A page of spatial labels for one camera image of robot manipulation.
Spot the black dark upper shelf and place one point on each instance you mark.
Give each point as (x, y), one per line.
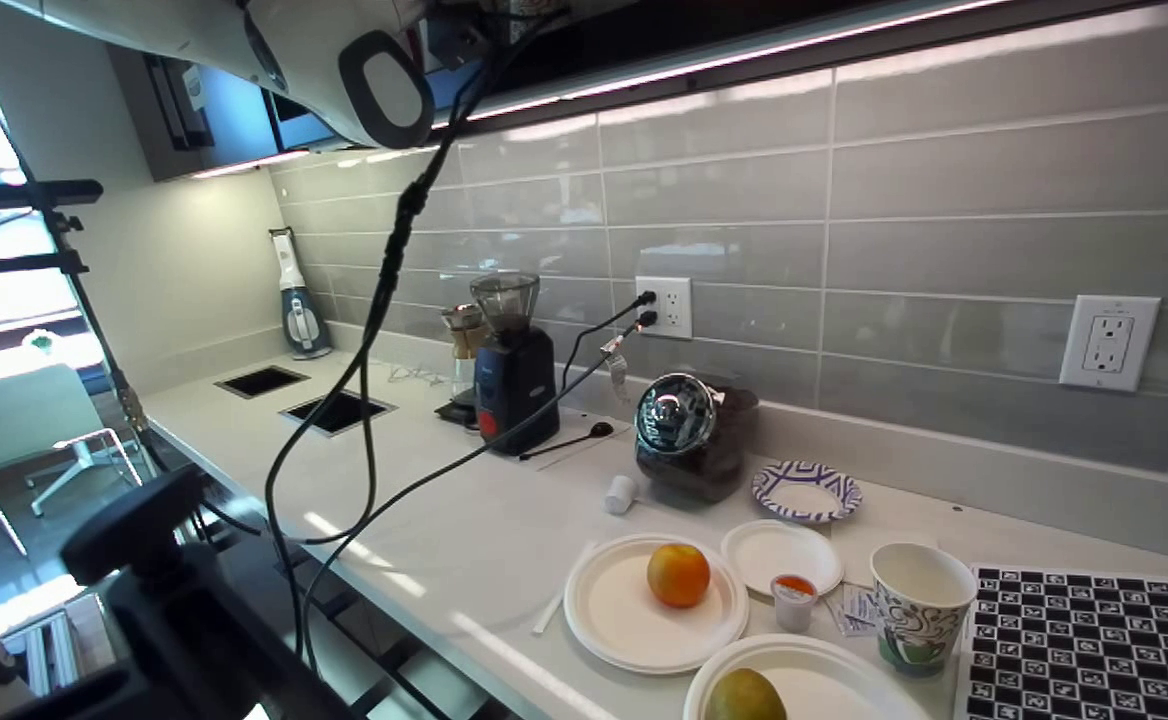
(514, 63)

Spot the large patterned paper cup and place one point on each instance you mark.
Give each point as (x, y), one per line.
(927, 596)

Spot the black white checkerboard mat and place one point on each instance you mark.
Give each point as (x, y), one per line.
(1064, 647)

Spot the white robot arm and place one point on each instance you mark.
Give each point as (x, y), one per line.
(349, 63)

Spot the white wall outlet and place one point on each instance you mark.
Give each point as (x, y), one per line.
(1110, 340)
(668, 302)

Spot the large white paper plate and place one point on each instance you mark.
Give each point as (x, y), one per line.
(614, 612)

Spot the black camera stand foreground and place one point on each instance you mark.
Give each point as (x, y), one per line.
(193, 647)

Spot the small white paper plate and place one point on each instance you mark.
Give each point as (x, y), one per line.
(765, 548)

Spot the handheld device on charger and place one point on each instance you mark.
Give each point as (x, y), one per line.
(299, 315)

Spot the small sauce cup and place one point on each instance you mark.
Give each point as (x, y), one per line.
(794, 600)

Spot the white office chair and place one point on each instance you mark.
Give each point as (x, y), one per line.
(43, 415)

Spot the blue patterned paper plate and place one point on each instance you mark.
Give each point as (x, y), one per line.
(805, 493)

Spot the white wall outlet right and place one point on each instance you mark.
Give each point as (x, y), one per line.
(1110, 340)

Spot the front white paper plate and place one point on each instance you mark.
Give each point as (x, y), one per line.
(812, 676)

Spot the yellow-green fruit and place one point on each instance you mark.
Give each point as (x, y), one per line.
(745, 694)

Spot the orange fruit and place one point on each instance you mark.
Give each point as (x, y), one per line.
(676, 573)

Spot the small white bottle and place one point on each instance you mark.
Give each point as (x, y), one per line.
(623, 493)

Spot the black coffee grinder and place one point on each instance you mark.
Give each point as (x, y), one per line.
(514, 367)

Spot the white wall outlet left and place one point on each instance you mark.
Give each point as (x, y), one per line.
(668, 302)

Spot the chrome dome brown appliance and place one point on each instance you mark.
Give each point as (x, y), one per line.
(688, 435)

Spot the black tripod camera left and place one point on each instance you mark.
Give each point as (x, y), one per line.
(55, 205)

